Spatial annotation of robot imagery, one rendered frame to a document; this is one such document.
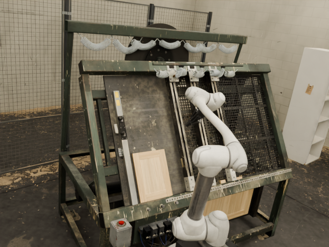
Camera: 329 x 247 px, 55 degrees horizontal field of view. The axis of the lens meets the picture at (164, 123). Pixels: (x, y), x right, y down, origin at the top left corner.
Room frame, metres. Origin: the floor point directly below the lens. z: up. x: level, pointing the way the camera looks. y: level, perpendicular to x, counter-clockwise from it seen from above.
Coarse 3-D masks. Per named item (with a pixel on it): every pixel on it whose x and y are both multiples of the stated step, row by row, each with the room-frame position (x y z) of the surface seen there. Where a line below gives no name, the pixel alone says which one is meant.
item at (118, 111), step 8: (120, 104) 2.53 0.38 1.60; (120, 112) 2.49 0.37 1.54; (120, 136) 2.39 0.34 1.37; (120, 144) 2.38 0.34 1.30; (128, 152) 2.34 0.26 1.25; (128, 160) 2.31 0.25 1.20; (128, 168) 2.27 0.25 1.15; (128, 176) 2.24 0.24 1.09; (128, 184) 2.21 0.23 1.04; (128, 192) 2.20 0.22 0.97; (136, 200) 2.16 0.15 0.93
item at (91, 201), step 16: (64, 160) 2.93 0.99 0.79; (64, 176) 3.05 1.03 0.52; (80, 176) 2.65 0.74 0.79; (64, 192) 3.05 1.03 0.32; (80, 192) 2.46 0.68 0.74; (112, 192) 3.47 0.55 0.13; (256, 192) 3.22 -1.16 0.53; (64, 208) 2.95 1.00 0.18; (96, 208) 2.19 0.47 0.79; (112, 208) 2.25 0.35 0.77; (256, 208) 3.20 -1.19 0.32; (272, 208) 3.21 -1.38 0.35; (272, 224) 3.13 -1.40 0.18; (80, 240) 2.49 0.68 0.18; (176, 240) 2.58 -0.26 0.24; (240, 240) 2.84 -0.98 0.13
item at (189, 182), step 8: (168, 80) 2.89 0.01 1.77; (176, 80) 2.88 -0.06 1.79; (168, 88) 2.87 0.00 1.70; (168, 96) 2.86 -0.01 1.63; (176, 96) 2.83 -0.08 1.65; (176, 104) 2.79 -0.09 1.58; (176, 112) 2.74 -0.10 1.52; (176, 120) 2.71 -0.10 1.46; (176, 128) 2.70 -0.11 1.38; (176, 136) 2.68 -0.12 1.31; (184, 136) 2.66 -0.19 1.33; (184, 144) 2.63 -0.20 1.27; (184, 152) 2.58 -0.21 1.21; (184, 160) 2.55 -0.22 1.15; (184, 168) 2.53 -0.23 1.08; (184, 176) 2.52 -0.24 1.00; (192, 176) 2.50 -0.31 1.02; (192, 184) 2.46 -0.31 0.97
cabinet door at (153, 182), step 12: (132, 156) 2.37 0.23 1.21; (144, 156) 2.42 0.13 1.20; (156, 156) 2.47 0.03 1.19; (144, 168) 2.37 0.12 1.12; (156, 168) 2.42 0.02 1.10; (144, 180) 2.31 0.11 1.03; (156, 180) 2.36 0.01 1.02; (168, 180) 2.42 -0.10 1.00; (144, 192) 2.25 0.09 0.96; (156, 192) 2.30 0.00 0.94; (168, 192) 2.36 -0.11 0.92
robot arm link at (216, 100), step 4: (220, 92) 2.22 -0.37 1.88; (212, 96) 2.20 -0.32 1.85; (216, 96) 2.18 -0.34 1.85; (220, 96) 2.18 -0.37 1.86; (224, 96) 2.21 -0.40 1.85; (212, 100) 2.18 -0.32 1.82; (216, 100) 2.17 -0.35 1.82; (220, 100) 2.17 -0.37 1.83; (224, 100) 2.19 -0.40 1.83; (208, 104) 2.17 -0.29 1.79; (212, 104) 2.18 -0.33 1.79; (216, 104) 2.18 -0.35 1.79; (220, 104) 2.18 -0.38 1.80; (212, 108) 2.20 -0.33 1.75; (216, 108) 2.20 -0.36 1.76
